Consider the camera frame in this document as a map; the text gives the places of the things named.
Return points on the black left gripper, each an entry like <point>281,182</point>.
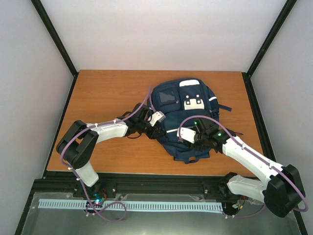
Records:
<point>157,129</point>

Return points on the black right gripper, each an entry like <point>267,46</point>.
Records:
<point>194,146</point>

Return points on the navy blue student backpack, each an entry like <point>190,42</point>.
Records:
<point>179,100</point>

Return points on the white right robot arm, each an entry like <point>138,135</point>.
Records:
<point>278,187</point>

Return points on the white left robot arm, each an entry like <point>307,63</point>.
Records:
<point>77,144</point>

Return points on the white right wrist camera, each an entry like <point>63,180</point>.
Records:
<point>186,134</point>

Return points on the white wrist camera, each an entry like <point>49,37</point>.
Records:
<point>158,116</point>
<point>186,134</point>

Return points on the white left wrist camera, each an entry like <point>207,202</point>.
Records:
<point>158,116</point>

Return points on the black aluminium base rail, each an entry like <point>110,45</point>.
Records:
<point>110,185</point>

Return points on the black right corner frame post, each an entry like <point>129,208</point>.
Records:
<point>282,16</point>

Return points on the black corner frame post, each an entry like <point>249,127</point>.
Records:
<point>282,16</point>
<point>41,11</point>

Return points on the light blue slotted cable duct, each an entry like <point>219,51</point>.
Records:
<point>132,206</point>

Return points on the black left corner frame post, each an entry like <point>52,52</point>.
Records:
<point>41,11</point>

